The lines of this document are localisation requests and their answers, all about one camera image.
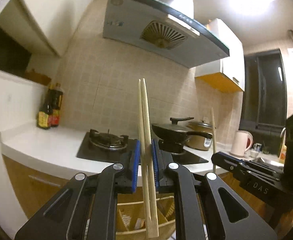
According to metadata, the wooden chopstick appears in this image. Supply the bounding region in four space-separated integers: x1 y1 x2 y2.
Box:
140 78 159 238
138 79 152 239

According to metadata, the dark kitchen window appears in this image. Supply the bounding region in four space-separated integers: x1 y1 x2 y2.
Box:
239 49 287 155

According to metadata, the white cup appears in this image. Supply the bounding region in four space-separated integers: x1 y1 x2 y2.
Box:
253 143 262 152

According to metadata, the yellow plastic utensil basket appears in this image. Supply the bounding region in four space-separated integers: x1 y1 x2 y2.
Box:
116 195 175 239

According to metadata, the white pink electric kettle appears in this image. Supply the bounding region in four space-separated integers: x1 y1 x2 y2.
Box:
230 131 253 157

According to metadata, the black gas stove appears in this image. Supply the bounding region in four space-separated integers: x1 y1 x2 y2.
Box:
76 129 208 165

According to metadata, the brown rice cooker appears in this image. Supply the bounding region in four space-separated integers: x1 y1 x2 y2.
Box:
186 121 213 151

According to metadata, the dark soy sauce bottle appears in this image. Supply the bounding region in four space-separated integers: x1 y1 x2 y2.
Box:
37 85 53 129

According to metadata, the black wok with lid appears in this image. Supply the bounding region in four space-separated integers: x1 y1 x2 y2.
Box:
151 117 213 144

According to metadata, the red label sauce bottle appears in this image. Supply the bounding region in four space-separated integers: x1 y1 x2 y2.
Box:
50 82 63 127

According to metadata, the white upper left cabinet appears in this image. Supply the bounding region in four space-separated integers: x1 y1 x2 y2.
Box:
0 0 90 75

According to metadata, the silver range hood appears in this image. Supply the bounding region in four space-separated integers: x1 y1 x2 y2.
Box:
102 0 230 68

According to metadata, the silver drawer handle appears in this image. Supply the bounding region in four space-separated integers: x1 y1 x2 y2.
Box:
28 175 61 188

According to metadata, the white orange wall cabinet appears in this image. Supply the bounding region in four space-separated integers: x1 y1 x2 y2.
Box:
195 18 245 93

